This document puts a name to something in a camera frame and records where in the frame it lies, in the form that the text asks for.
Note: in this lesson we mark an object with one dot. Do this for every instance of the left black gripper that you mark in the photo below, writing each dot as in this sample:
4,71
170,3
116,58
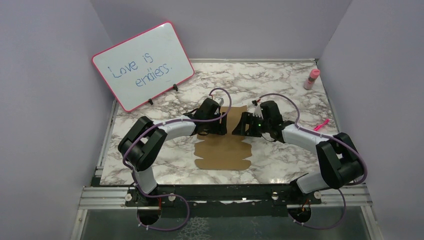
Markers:
220,129

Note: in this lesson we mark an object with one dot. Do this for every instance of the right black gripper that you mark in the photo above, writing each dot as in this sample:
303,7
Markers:
246,117

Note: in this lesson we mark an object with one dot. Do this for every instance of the brown cardboard box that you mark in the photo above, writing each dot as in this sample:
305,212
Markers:
224,152

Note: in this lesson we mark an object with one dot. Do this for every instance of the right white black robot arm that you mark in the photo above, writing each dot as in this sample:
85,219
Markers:
338,159

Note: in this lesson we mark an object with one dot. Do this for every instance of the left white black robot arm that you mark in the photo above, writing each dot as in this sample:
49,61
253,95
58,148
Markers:
143,142

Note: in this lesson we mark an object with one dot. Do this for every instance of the pink glitter bottle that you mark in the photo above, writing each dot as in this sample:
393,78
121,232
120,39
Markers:
309,82

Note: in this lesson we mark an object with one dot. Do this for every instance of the pink marker pen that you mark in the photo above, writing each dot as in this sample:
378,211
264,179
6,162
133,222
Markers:
320,126

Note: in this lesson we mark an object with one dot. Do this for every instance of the pink framed whiteboard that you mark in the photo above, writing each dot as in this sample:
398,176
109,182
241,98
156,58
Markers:
144,66

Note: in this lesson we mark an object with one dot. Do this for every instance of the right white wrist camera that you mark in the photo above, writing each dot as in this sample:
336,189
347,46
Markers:
258,112

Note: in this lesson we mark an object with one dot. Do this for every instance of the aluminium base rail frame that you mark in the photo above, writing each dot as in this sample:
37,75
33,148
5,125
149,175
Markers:
218,204

